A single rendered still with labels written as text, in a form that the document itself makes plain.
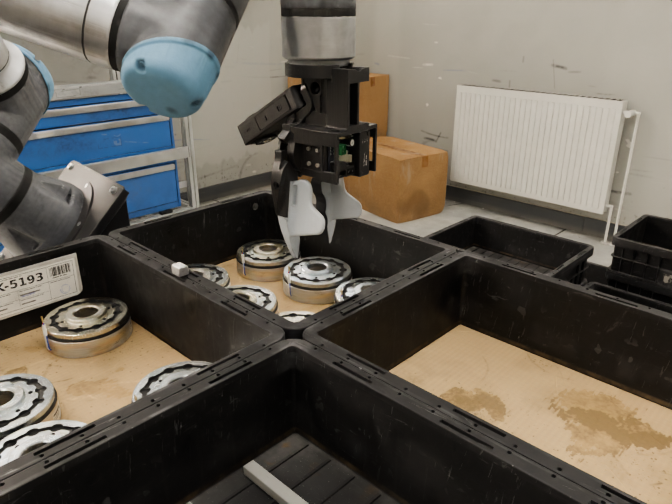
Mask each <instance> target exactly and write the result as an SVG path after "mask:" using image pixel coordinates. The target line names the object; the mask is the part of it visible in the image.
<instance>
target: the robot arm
mask: <svg viewBox="0 0 672 504"><path fill-rule="evenodd" d="M249 1H250V0H0V32H3V33H6V34H9V35H12V36H15V37H18V38H21V39H24V40H26V41H29V42H32V43H35V44H38V45H41V46H44V47H47V48H50V49H53V50H56V51H59V52H62V53H64V54H67V55H70V56H73V57H76V58H79V59H82V60H85V61H88V62H91V63H94V64H97V65H99V66H102V67H105V68H108V69H111V70H114V71H115V70H116V71H119V72H120V78H121V82H122V85H123V87H124V89H125V91H126V92H127V93H128V95H129V96H130V97H131V98H132V99H133V100H134V101H135V102H137V103H138V104H142V105H145V106H147V107H148V108H149V110H150V111H151V112H153V113H155V114H158V115H161V116H165V117H171V118H182V117H187V116H190V115H192V114H194V113H195V112H197V111H198V110H199V109H200V108H201V106H202V105H203V103H204V101H205V100H206V98H207V96H208V94H209V92H210V90H211V88H212V86H213V85H214V84H215V82H216V81H217V79H218V77H219V74H220V67H221V65H222V62H223V60H224V58H225V55H226V53H227V51H228V48H229V46H230V44H231V41H232V39H233V37H234V34H235V32H236V30H237V28H238V26H239V23H240V21H241V19H242V16H243V14H244V11H245V9H246V7H247V4H248V2H249ZM280 5H281V16H285V17H281V33H282V56H283V57H284V58H285V59H287V60H288V61H287V62H285V76H287V77H292V78H301V84H299V85H293V86H291V87H289V88H288V89H287V90H285V91H284V92H283V93H281V94H280V95H279V96H277V97H276V98H275V99H273V100H272V101H271V102H269V103H268V104H267V105H265V106H264V107H263V108H261V109H260V110H259V111H257V112H256V113H253V114H252V115H250V116H249V117H247V119H245V121H244V122H242V123H241V124H240V125H238V126H237V127H238V130H239V132H240V134H241V137H242V139H243V141H244V144H245V146H247V145H252V144H256V145H262V144H265V143H268V142H271V141H272V140H274V139H276V138H277V137H278V140H279V142H278V149H277V150H275V160H274V164H273V168H272V174H271V190H272V196H273V202H274V208H275V213H276V215H277V216H278V220H279V225H280V228H281V231H282V234H283V237H284V240H285V242H286V245H287V247H288V249H289V251H290V253H291V256H292V257H294V258H299V251H300V241H301V240H300V236H306V235H320V234H321V236H322V237H323V239H324V241H325V243H328V244H329V243H331V240H332V237H333V233H334V229H335V224H336V219H348V218H358V217H360V216H361V214H362V206H361V203H360V202H359V201H358V200H356V199H355V198H354V197H352V196H351V195H350V194H348V193H347V191H346V189H345V184H344V178H343V177H347V176H350V175H352V176H357V177H362V176H365V175H367V174H369V171H376V157H377V124H376V123H368V122H361V121H359V95H360V82H365V81H369V68H370V67H363V66H354V62H352V61H349V60H350V59H353V58H354V57H355V56H356V17H349V16H356V0H280ZM293 16H300V17H293ZM304 16H308V17H304ZM317 16H320V17H317ZM334 16H337V17H334ZM341 16H347V17H341ZM53 94H54V83H53V79H52V76H51V74H50V72H49V71H48V69H47V68H46V66H45V65H44V64H43V63H42V62H41V61H40V60H39V61H38V60H36V59H35V55H34V54H32V53H31V52H30V51H28V50H27V49H25V48H23V47H21V46H19V45H17V44H14V43H11V42H9V41H7V40H4V39H2V37H1V35H0V242H1V243H2V245H3V246H4V247H5V248H6V249H7V250H8V251H9V252H10V253H11V254H12V255H13V256H14V257H15V256H19V255H22V254H26V253H30V252H34V251H37V250H41V249H45V248H48V247H52V246H56V245H60V244H62V243H63V242H64V240H65V239H66V238H67V236H68V235H69V234H70V232H71V231H72V229H73V227H74V226H75V224H76V222H77V220H78V218H79V216H80V213H81V210H82V207H83V202H84V196H83V192H82V190H80V189H79V188H77V187H76V186H74V185H73V184H71V183H69V182H66V181H63V180H59V179H56V178H53V177H49V176H46V175H43V174H39V173H36V172H34V171H32V170H31V169H29V168H28V167H26V166H24V165H23V164H21V163H20V162H19V161H17V159H18V157H19V155H20V154H21V152H22V150H23V148H24V147H25V145H26V143H27V141H28V140H29V138H30V136H31V134H32V133H33V131H34V129H35V128H36V126H37V124H38V122H39V121H40V119H41V117H42V116H43V115H44V114H45V113H46V111H47V110H48V108H49V105H50V101H51V99H52V97H53ZM278 135H279V136H278ZM370 137H373V148H372V160H369V146H370ZM302 175H305V176H310V177H313V178H312V180H311V183H310V182H309V181H308V180H306V179H300V180H298V177H301V176H302ZM312 193H314V195H315V197H316V208H315V207H314V206H313V203H312Z"/></svg>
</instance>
